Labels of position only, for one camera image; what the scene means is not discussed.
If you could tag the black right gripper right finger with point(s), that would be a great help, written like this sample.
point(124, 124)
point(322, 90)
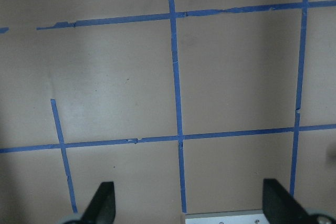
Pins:
point(279, 206)

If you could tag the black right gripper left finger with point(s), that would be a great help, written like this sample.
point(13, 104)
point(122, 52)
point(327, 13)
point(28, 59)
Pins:
point(102, 208)

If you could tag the silver aluminium bracket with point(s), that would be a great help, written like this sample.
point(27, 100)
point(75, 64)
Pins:
point(231, 217)

